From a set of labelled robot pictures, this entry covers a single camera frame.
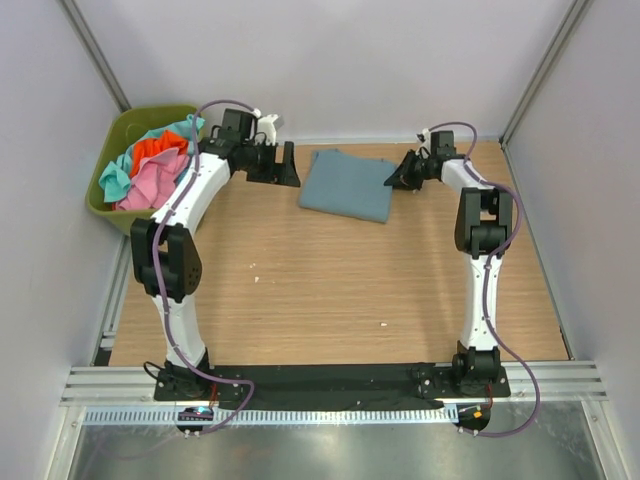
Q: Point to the green plastic bin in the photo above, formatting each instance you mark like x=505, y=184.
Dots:
x=125, y=130

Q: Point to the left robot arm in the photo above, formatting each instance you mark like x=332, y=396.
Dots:
x=165, y=258

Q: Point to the aluminium frame rail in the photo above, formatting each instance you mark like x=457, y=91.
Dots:
x=557, y=381

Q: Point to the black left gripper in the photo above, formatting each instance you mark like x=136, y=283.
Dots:
x=273, y=172

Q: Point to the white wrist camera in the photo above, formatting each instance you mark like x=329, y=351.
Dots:
x=424, y=139
x=267, y=127

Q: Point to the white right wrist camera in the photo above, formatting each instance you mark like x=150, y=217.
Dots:
x=424, y=139

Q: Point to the orange t shirt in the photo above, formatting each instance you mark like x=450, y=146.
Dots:
x=151, y=147

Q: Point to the white slotted cable duct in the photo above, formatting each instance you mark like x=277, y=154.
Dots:
x=198, y=417

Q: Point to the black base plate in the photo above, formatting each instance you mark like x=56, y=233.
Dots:
x=330, y=388

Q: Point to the blue-grey t shirt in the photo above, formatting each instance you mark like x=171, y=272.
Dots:
x=347, y=185

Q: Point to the teal t shirt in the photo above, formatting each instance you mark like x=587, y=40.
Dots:
x=114, y=179

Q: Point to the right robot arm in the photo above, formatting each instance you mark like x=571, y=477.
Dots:
x=482, y=231

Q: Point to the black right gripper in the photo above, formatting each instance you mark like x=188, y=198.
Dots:
x=402, y=178

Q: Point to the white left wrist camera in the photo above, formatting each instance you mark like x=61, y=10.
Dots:
x=267, y=127

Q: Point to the pink t shirt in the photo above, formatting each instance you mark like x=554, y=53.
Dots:
x=155, y=182

